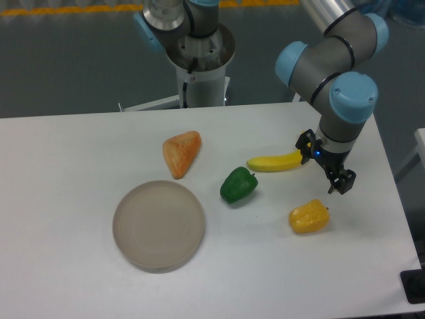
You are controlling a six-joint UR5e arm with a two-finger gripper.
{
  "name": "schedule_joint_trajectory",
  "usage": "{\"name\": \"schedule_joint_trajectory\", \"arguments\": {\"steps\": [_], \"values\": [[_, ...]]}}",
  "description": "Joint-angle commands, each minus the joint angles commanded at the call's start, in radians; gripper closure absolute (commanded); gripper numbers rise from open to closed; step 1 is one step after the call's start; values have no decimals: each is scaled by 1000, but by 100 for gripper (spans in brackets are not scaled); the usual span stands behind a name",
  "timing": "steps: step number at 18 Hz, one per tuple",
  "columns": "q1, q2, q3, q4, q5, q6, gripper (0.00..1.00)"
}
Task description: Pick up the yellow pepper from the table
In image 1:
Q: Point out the orange triangular sandwich toy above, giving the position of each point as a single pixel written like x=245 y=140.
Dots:
x=180 y=151

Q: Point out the black device at table edge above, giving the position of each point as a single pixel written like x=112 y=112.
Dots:
x=413 y=285

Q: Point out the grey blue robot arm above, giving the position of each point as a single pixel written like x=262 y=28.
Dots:
x=323 y=75

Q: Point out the white object at right edge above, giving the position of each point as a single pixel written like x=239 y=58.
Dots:
x=412 y=158

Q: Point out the round beige plate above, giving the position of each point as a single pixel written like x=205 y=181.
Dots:
x=158 y=226

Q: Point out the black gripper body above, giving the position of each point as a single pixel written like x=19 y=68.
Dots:
x=330 y=155

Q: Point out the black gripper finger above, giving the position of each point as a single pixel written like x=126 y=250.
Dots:
x=341 y=181
x=304 y=144

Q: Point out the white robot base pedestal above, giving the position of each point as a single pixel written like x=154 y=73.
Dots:
x=200 y=67

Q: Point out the green bell pepper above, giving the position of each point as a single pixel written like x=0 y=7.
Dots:
x=239 y=184

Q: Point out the yellow bell pepper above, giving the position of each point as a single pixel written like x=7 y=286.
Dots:
x=309 y=217

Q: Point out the yellow banana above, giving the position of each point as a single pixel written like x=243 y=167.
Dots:
x=271 y=164

